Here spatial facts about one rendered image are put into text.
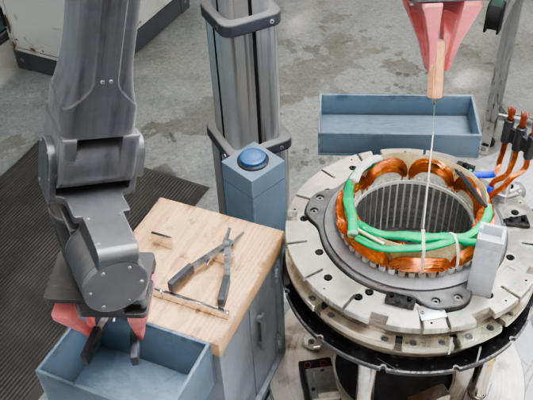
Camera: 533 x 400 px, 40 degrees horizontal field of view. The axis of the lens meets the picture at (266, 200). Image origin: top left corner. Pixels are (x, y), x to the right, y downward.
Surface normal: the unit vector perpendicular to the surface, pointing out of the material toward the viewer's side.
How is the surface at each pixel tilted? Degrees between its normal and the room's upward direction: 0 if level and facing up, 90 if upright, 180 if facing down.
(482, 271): 90
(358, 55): 0
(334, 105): 90
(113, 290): 90
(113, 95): 93
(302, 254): 0
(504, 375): 0
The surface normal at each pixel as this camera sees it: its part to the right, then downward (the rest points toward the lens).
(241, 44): 0.45, 0.59
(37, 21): -0.39, 0.60
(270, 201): 0.69, 0.47
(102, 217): 0.24, -0.75
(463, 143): -0.07, 0.68
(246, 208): -0.72, 0.49
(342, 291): -0.04, -0.73
